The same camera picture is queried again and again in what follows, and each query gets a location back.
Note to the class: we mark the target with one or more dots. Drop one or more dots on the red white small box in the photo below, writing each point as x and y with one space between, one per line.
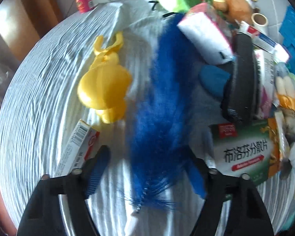
78 149

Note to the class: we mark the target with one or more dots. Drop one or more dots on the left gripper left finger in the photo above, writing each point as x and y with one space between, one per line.
42 215

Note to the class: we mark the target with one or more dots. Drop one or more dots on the pink white medicine box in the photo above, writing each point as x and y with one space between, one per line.
265 83

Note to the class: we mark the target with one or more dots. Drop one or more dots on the brown bear plush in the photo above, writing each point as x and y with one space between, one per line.
236 11

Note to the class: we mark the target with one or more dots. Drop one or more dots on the blue feather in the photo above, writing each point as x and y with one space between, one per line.
158 149

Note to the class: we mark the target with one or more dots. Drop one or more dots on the red white toothpaste box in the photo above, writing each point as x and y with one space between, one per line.
264 42

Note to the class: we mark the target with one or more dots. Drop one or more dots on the white paper roll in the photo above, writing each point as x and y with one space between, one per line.
260 22

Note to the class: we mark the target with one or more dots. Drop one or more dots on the black comb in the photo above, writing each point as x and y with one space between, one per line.
240 91

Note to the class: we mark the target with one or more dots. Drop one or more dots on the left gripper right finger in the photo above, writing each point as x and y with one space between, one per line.
247 214

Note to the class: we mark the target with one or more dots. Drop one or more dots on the yellow plastic toy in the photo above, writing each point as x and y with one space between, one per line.
104 86

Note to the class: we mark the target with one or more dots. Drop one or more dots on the green ibuprofen medicine box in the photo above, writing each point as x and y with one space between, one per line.
245 149

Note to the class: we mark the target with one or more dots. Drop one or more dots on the light blue tablecloth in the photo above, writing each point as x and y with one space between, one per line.
41 109

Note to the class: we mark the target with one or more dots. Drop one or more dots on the red white tissue pack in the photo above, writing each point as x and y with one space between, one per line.
209 33

